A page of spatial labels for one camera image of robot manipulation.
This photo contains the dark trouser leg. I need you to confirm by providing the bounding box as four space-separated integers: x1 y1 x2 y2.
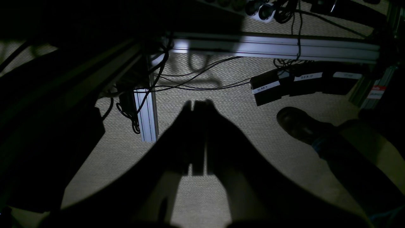
311 120 404 228

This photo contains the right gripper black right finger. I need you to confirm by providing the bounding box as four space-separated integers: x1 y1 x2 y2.
194 100 369 228

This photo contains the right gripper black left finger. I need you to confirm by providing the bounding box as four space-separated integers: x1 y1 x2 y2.
41 101 191 228

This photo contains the vertical aluminium frame leg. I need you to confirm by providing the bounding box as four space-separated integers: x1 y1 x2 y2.
134 74 159 143

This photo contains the horizontal aluminium frame bar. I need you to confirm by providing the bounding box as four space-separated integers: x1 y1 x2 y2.
171 32 380 64

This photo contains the black leather shoe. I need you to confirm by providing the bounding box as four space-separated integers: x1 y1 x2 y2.
276 107 335 145

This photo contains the black floor cable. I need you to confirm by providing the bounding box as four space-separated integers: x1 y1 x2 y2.
152 56 253 92

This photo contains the black labelled foot pedal box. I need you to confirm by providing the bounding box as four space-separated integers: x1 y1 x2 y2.
250 69 363 106

